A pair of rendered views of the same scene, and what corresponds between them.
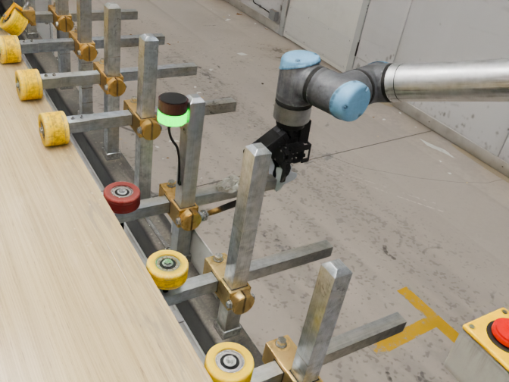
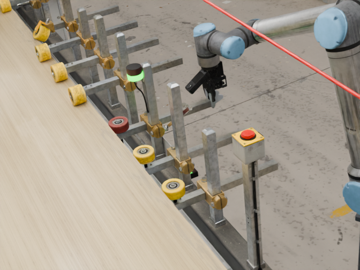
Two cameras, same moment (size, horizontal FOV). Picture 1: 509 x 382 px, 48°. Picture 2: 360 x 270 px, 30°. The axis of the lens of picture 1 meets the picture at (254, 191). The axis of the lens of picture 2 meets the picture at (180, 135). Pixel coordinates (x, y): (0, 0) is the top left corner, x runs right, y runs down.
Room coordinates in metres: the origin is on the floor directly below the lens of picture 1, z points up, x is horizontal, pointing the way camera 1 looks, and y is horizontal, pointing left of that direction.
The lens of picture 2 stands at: (-1.16, -0.49, 2.31)
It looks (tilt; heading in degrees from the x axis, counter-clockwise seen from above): 33 degrees down; 14
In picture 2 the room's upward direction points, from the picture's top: 7 degrees counter-clockwise
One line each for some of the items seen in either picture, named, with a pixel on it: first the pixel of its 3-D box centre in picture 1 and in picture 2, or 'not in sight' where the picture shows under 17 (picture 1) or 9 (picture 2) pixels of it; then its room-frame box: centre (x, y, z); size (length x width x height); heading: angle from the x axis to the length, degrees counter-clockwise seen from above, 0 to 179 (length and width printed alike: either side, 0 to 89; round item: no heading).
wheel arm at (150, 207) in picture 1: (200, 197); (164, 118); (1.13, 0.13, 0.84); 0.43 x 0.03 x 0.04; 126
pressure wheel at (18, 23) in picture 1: (14, 22); (41, 32); (1.81, 0.89, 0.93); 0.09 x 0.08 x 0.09; 126
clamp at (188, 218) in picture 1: (178, 205); (151, 125); (1.07, 0.17, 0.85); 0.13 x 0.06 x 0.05; 36
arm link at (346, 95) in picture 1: (339, 93); (227, 44); (1.20, -0.15, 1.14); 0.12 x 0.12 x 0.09; 52
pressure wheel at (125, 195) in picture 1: (121, 210); (120, 132); (1.01, 0.29, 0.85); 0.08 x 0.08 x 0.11
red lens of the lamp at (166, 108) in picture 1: (173, 103); (134, 69); (1.03, 0.19, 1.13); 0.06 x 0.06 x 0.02
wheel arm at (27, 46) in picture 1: (90, 42); (90, 36); (1.71, 0.60, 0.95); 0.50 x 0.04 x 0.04; 126
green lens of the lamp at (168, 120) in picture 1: (172, 114); (134, 75); (1.03, 0.19, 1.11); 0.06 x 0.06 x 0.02
